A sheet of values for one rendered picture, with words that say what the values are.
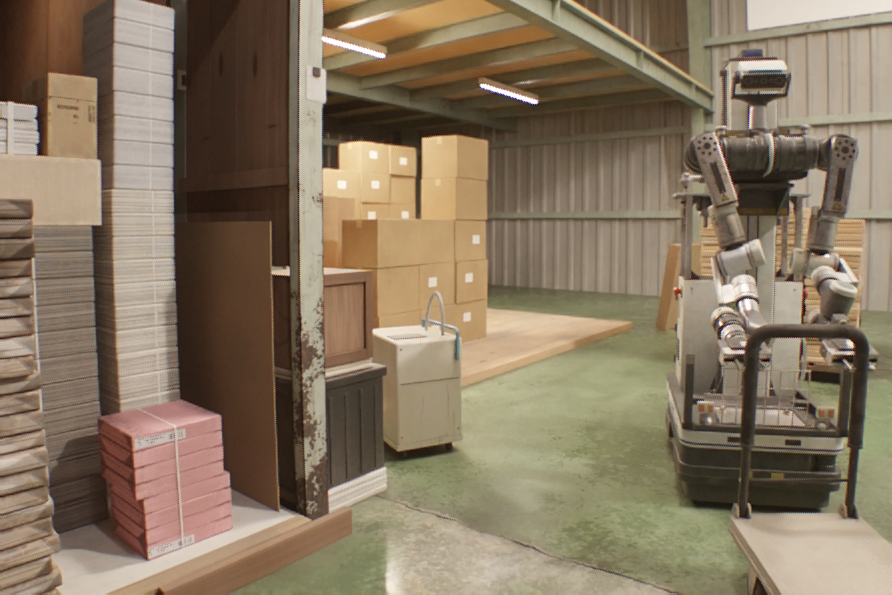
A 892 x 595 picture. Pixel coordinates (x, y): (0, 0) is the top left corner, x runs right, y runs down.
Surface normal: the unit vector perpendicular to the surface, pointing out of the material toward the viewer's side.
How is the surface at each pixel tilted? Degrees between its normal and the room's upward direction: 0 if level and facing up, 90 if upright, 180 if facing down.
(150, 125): 90
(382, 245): 90
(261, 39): 90
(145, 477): 90
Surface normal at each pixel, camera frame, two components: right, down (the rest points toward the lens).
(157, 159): 0.79, 0.04
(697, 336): -0.27, 0.05
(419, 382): 0.46, 0.05
